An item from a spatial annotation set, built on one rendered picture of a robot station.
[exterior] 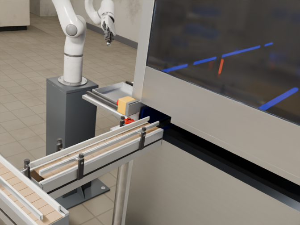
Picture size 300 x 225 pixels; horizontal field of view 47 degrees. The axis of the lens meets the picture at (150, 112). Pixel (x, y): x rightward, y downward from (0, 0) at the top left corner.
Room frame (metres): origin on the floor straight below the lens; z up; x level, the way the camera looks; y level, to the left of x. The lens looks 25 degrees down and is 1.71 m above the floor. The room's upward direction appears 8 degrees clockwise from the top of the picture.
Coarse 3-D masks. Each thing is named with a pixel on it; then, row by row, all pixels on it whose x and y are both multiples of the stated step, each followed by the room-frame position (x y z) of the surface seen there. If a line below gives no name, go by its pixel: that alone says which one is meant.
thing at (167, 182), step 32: (160, 160) 1.50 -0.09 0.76; (192, 160) 1.39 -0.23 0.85; (160, 192) 1.48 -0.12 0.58; (192, 192) 1.37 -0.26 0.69; (224, 192) 1.28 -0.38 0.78; (256, 192) 1.20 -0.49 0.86; (128, 224) 1.59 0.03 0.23; (160, 224) 1.46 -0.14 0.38; (192, 224) 1.35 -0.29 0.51; (224, 224) 1.26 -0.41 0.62; (256, 224) 1.18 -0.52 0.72; (288, 224) 1.11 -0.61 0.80
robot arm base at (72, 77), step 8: (64, 56) 2.12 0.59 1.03; (64, 64) 2.12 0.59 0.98; (72, 64) 2.09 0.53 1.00; (80, 64) 2.13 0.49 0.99; (64, 72) 2.11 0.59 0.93; (72, 72) 2.09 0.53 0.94; (80, 72) 2.13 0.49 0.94; (64, 80) 2.11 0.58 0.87; (72, 80) 2.10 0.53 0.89; (80, 80) 2.14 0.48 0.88
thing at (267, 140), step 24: (144, 96) 1.60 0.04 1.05; (168, 96) 1.51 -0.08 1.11; (192, 96) 1.44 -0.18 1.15; (216, 96) 1.37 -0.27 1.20; (192, 120) 1.42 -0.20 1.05; (216, 120) 1.35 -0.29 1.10; (240, 120) 1.29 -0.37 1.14; (264, 120) 1.23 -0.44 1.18; (216, 144) 1.34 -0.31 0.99; (240, 144) 1.27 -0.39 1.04; (264, 144) 1.22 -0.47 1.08; (288, 144) 1.17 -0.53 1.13; (288, 168) 1.15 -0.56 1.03
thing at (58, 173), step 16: (128, 128) 1.43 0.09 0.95; (144, 128) 1.37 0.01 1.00; (80, 144) 1.21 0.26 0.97; (96, 144) 1.29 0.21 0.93; (112, 144) 1.27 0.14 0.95; (128, 144) 1.32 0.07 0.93; (144, 144) 1.40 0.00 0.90; (160, 144) 1.50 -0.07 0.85; (48, 160) 1.09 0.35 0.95; (64, 160) 1.08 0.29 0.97; (80, 160) 1.08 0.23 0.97; (96, 160) 1.16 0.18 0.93; (112, 160) 1.24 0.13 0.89; (128, 160) 1.32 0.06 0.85; (32, 176) 1.05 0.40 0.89; (48, 176) 1.02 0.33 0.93; (64, 176) 1.04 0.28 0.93; (80, 176) 1.09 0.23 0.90; (96, 176) 1.17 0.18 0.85; (48, 192) 0.98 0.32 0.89; (64, 192) 1.04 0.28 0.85
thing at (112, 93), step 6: (114, 84) 2.07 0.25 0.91; (120, 84) 2.11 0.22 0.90; (126, 84) 2.11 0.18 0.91; (96, 90) 1.95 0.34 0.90; (102, 90) 1.99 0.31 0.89; (108, 90) 2.03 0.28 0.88; (114, 90) 2.05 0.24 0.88; (120, 90) 2.06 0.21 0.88; (126, 90) 2.08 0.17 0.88; (132, 90) 2.07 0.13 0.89; (102, 96) 1.87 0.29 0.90; (108, 96) 1.93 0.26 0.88; (114, 96) 1.95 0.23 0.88; (120, 96) 1.96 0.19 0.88; (114, 102) 1.81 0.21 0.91
